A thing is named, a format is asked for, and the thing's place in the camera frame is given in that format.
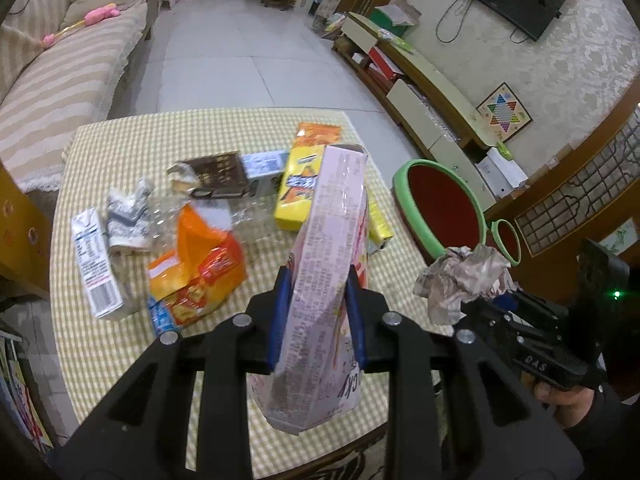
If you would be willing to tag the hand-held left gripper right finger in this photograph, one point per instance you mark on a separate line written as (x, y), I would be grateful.
(353, 312)

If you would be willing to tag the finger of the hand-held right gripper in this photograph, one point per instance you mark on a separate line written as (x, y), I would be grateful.
(535, 307)
(495, 327)

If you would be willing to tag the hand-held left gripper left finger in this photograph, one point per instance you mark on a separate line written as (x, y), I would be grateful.
(281, 320)

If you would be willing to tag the printed paper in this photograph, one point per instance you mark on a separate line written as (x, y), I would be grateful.
(462, 280)

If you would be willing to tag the pink snack box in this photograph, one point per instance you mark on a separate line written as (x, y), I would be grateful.
(325, 240)

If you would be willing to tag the clear plastic wrapper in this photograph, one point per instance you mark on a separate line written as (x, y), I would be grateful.
(250, 216)

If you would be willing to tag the green basin with red inside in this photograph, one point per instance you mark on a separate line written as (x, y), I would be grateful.
(440, 200)

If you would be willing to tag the torn brown carton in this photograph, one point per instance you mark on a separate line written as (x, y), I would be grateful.
(220, 170)

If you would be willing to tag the person's right forearm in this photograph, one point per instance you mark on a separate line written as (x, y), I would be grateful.
(610, 440)

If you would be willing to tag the person's right hand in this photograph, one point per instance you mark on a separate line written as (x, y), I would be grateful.
(552, 397)

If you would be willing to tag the yellow snack box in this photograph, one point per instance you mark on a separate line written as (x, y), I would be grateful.
(378, 227)
(295, 195)

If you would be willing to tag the orange snack bag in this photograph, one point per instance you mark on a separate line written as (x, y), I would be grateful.
(210, 265)

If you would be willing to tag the wooden lattice screen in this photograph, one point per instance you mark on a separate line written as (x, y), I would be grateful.
(575, 195)

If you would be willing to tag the small blue white packet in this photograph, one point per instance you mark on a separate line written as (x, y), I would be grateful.
(161, 317)

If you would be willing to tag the white cardboard box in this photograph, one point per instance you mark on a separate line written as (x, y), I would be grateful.
(502, 172)

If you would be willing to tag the white blue box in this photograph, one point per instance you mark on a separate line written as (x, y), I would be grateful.
(262, 165)

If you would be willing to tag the small green box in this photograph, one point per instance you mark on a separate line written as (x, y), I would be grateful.
(504, 152)

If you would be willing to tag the yellow checkered tablecloth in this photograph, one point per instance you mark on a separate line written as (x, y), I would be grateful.
(125, 360)

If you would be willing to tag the orange snack packet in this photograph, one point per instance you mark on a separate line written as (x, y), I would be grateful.
(317, 135)

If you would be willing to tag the crushed white blue carton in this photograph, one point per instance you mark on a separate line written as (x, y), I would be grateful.
(125, 215)

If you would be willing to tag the white milk carton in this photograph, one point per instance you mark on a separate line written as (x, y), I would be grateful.
(92, 265)

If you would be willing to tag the star pattern game board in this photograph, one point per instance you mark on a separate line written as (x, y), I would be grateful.
(504, 112)

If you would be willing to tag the cream wooden television cabinet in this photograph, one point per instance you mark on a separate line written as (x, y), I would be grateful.
(440, 85)

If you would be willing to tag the red flat box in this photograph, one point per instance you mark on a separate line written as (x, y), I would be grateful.
(385, 62)

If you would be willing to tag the yellow wooden panel with stickers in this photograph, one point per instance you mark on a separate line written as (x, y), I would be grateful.
(25, 230)

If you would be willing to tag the colourful picture book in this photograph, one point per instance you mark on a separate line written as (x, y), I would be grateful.
(20, 395)

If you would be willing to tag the green plastic bag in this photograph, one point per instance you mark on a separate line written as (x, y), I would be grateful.
(397, 39)

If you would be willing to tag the open green white box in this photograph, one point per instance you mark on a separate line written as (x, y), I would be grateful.
(395, 12)

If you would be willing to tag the striped beige sofa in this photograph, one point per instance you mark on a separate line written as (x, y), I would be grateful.
(60, 90)

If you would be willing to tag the pink plush toy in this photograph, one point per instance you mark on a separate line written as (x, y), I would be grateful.
(100, 14)

